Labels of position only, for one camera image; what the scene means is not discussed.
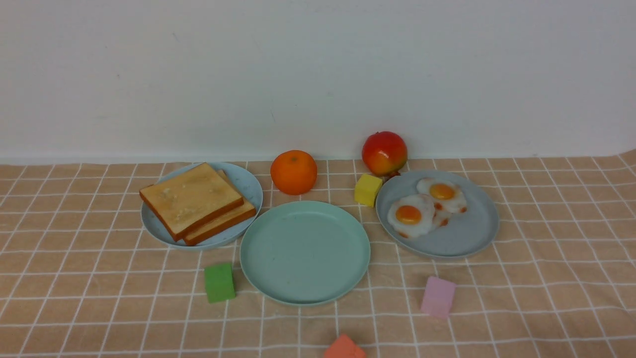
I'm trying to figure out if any toast slice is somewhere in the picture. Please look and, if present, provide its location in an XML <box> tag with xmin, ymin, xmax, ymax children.
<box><xmin>139</xmin><ymin>163</ymin><xmax>248</xmax><ymax>246</ymax></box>
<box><xmin>175</xmin><ymin>164</ymin><xmax>254</xmax><ymax>245</ymax></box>

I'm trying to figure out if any orange fruit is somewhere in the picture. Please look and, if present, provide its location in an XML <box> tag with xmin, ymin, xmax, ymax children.
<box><xmin>270</xmin><ymin>150</ymin><xmax>318</xmax><ymax>195</ymax></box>

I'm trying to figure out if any yellow foam cube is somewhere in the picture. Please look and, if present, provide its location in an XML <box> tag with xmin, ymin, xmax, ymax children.
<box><xmin>354</xmin><ymin>173</ymin><xmax>384</xmax><ymax>207</ymax></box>

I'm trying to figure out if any red yellow apple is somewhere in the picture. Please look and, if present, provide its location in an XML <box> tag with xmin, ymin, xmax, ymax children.
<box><xmin>362</xmin><ymin>131</ymin><xmax>407</xmax><ymax>178</ymax></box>

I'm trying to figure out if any teal green plate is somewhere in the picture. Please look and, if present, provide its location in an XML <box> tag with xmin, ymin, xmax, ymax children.
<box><xmin>240</xmin><ymin>201</ymin><xmax>372</xmax><ymax>306</ymax></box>

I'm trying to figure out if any fried egg front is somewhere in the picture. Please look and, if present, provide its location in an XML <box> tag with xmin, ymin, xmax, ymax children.
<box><xmin>386</xmin><ymin>193</ymin><xmax>452</xmax><ymax>239</ymax></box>

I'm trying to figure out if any fried egg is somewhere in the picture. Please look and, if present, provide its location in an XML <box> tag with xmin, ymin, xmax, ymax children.
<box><xmin>416</xmin><ymin>178</ymin><xmax>468</xmax><ymax>214</ymax></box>
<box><xmin>386</xmin><ymin>193</ymin><xmax>452</xmax><ymax>239</ymax></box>

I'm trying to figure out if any fried egg rear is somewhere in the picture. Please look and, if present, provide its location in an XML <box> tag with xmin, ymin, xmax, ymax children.
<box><xmin>416</xmin><ymin>178</ymin><xmax>468</xmax><ymax>214</ymax></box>

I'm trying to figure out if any green foam cube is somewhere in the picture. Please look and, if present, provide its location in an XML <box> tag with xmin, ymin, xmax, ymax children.
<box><xmin>204</xmin><ymin>262</ymin><xmax>236</xmax><ymax>303</ymax></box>

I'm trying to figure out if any grey blue plate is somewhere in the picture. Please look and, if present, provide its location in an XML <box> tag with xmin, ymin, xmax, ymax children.
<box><xmin>375</xmin><ymin>170</ymin><xmax>499</xmax><ymax>258</ymax></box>

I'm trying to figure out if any pink foam cube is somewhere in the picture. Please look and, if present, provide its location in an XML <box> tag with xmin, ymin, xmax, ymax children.
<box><xmin>420</xmin><ymin>276</ymin><xmax>457</xmax><ymax>319</ymax></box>

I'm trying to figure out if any orange foam cube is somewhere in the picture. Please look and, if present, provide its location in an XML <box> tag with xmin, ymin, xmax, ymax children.
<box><xmin>323</xmin><ymin>335</ymin><xmax>367</xmax><ymax>358</ymax></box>

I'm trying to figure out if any checkered beige tablecloth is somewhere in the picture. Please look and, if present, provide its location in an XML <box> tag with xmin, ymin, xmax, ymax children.
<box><xmin>0</xmin><ymin>151</ymin><xmax>636</xmax><ymax>358</ymax></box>

